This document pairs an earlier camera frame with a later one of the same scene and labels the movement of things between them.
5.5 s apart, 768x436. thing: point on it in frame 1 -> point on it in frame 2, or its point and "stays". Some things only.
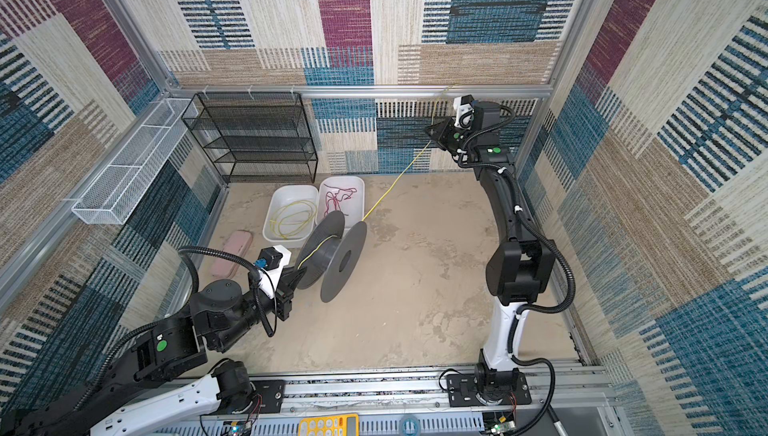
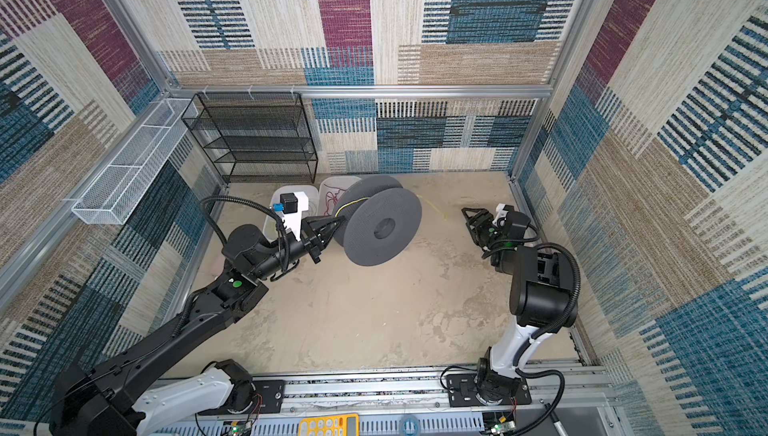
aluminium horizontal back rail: [258, 91] stays
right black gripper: [442, 138] -> [476, 223]
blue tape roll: [410, 425] stays
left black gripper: [284, 292] -> [317, 232]
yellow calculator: [338, 425] stays
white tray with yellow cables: [291, 215] stays
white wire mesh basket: [113, 195] stays
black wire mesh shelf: [255, 137] stays
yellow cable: [435, 114] -> [429, 203]
